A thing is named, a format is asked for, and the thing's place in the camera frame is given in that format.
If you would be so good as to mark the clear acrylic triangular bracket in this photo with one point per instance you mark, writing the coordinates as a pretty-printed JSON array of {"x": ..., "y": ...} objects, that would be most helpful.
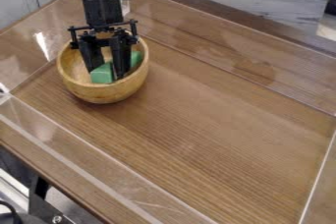
[{"x": 126, "y": 7}]

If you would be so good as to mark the green rectangular block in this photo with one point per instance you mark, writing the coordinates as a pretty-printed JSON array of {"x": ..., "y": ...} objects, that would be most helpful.
[{"x": 103, "y": 75}]

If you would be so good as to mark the black table leg bracket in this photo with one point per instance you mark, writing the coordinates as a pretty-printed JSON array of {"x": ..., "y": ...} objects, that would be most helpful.
[{"x": 39, "y": 207}]

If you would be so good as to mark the brown wooden bowl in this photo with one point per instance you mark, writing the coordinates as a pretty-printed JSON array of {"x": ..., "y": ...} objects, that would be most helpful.
[{"x": 77, "y": 78}]

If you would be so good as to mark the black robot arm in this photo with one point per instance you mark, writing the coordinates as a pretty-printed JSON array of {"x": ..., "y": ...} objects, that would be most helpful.
[{"x": 103, "y": 12}]

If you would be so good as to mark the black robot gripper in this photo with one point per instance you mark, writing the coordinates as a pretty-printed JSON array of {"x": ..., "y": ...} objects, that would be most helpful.
[{"x": 123, "y": 34}]

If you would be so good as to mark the clear acrylic tray wall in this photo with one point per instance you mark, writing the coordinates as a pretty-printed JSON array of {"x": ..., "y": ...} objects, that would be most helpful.
[{"x": 226, "y": 141}]

